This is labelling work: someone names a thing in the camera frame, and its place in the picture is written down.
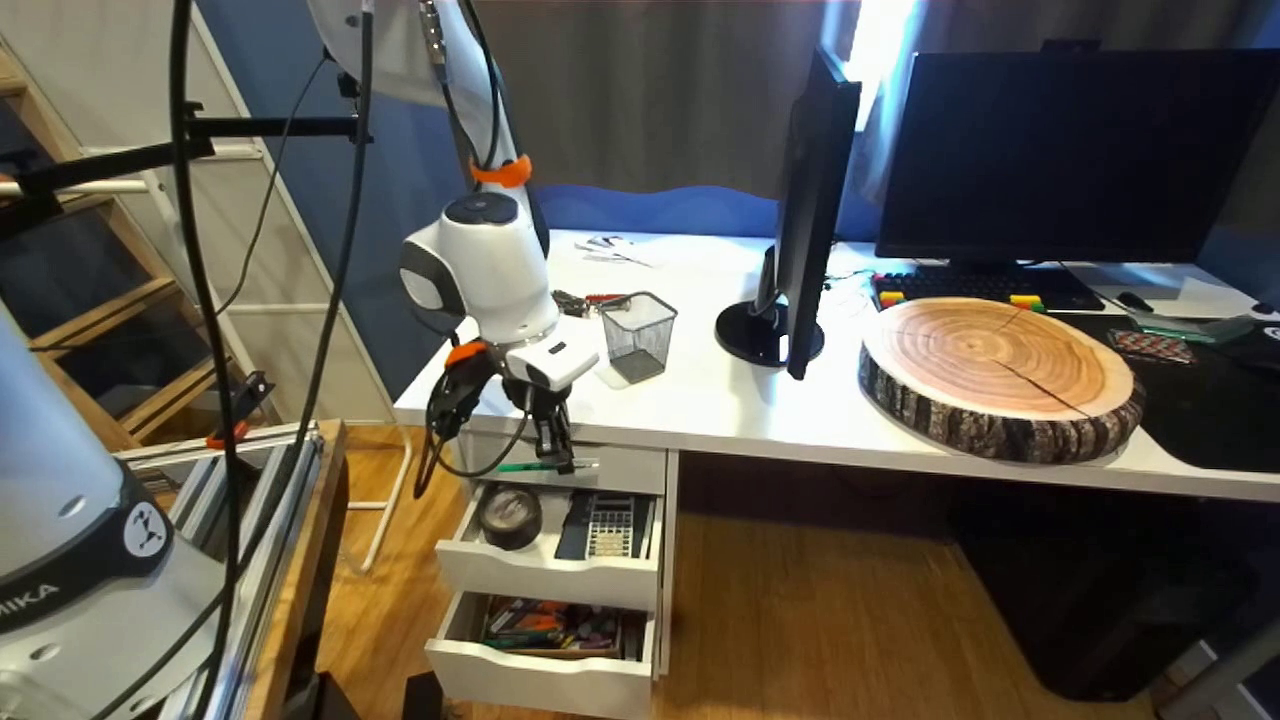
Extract wooden crate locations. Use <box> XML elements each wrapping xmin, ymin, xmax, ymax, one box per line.
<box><xmin>112</xmin><ymin>414</ymin><xmax>356</xmax><ymax>720</ymax></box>

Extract grey mesh pen cup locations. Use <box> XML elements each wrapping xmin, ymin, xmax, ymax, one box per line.
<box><xmin>594</xmin><ymin>287</ymin><xmax>684</xmax><ymax>388</ymax></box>

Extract dark grey curtain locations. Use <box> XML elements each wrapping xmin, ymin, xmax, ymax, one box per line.
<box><xmin>916</xmin><ymin>0</ymin><xmax>1280</xmax><ymax>61</ymax></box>
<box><xmin>471</xmin><ymin>0</ymin><xmax>831</xmax><ymax>199</ymax></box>

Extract black pen tray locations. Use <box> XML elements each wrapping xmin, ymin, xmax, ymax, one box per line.
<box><xmin>551</xmin><ymin>489</ymin><xmax>661</xmax><ymax>563</ymax></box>

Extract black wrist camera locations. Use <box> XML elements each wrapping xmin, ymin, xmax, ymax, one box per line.
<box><xmin>424</xmin><ymin>338</ymin><xmax>499</xmax><ymax>445</ymax></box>

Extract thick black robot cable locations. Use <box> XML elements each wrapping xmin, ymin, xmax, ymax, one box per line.
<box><xmin>159</xmin><ymin>0</ymin><xmax>258</xmax><ymax>720</ymax></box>

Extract blue fabric panel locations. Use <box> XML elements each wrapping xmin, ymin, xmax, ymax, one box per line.
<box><xmin>534</xmin><ymin>180</ymin><xmax>806</xmax><ymax>243</ymax></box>

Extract black monitor with round stand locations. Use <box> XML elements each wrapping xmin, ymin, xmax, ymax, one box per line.
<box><xmin>713</xmin><ymin>44</ymin><xmax>864</xmax><ymax>383</ymax></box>

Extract black boom stand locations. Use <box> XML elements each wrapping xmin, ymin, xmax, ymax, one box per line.
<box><xmin>0</xmin><ymin>103</ymin><xmax>378</xmax><ymax>246</ymax></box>

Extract black desk mat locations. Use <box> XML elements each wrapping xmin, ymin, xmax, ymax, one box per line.
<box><xmin>1065</xmin><ymin>313</ymin><xmax>1280</xmax><ymax>475</ymax></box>

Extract white paper sheet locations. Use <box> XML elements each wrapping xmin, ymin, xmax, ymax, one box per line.
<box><xmin>1065</xmin><ymin>254</ymin><xmax>1266</xmax><ymax>324</ymax></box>

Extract stack of glass panels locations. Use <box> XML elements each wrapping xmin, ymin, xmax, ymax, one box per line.
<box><xmin>156</xmin><ymin>431</ymin><xmax>327</xmax><ymax>720</ymax></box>

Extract wooden ladder shelf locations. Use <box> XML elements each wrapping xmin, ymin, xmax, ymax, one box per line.
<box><xmin>0</xmin><ymin>44</ymin><xmax>277</xmax><ymax>450</ymax></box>

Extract colourful clutter pile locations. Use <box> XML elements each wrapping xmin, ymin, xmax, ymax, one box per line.
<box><xmin>471</xmin><ymin>596</ymin><xmax>652</xmax><ymax>665</ymax></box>

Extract wood slice cushion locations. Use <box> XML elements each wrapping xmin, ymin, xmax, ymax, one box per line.
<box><xmin>852</xmin><ymin>290</ymin><xmax>1147</xmax><ymax>468</ymax></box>

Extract white shallow drawer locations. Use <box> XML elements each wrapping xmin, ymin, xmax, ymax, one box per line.
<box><xmin>458</xmin><ymin>422</ymin><xmax>671</xmax><ymax>500</ymax></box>

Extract black orange clamp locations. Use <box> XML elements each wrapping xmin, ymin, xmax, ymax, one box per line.
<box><xmin>203</xmin><ymin>372</ymin><xmax>279</xmax><ymax>450</ymax></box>

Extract grey metal leg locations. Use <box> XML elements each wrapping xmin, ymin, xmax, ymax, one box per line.
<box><xmin>1157</xmin><ymin>610</ymin><xmax>1280</xmax><ymax>720</ymax></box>

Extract white metal rack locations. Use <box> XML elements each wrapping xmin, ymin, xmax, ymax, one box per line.
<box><xmin>124</xmin><ymin>65</ymin><xmax>422</xmax><ymax>576</ymax></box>

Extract black tape roll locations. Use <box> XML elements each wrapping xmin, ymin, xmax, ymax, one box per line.
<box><xmin>477</xmin><ymin>483</ymin><xmax>550</xmax><ymax>550</ymax></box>

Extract green pen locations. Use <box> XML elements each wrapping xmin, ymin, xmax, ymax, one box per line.
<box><xmin>485</xmin><ymin>454</ymin><xmax>604</xmax><ymax>481</ymax></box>

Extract large black monitor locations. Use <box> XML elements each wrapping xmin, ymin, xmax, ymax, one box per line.
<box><xmin>871</xmin><ymin>44</ymin><xmax>1280</xmax><ymax>270</ymax></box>

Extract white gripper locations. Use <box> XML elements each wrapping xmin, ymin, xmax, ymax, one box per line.
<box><xmin>499</xmin><ymin>335</ymin><xmax>604</xmax><ymax>481</ymax></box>

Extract black keyboard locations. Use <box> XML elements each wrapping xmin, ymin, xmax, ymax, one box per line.
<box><xmin>867</xmin><ymin>261</ymin><xmax>1114</xmax><ymax>315</ymax></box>

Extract white drawer with tape roll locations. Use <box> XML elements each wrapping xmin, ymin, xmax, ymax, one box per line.
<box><xmin>433</xmin><ymin>481</ymin><xmax>667</xmax><ymax>615</ymax></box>

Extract small black floor object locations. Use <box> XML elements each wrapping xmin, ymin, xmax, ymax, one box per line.
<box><xmin>397</xmin><ymin>669</ymin><xmax>453</xmax><ymax>720</ymax></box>

